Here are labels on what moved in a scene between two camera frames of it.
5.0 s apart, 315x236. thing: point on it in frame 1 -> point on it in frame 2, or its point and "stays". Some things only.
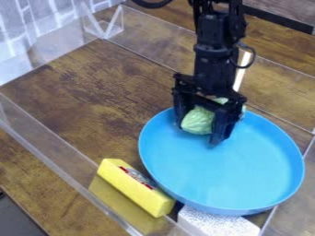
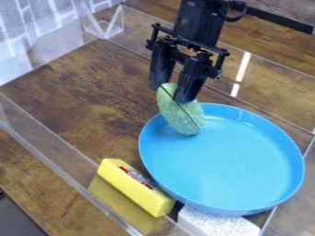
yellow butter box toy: x=128 y=179 stays
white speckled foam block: x=197 y=223 stays
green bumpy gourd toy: x=197 y=119 -> x=183 y=116
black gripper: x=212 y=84 -> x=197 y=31
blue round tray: x=243 y=176 stays
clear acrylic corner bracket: x=91 y=24 stays
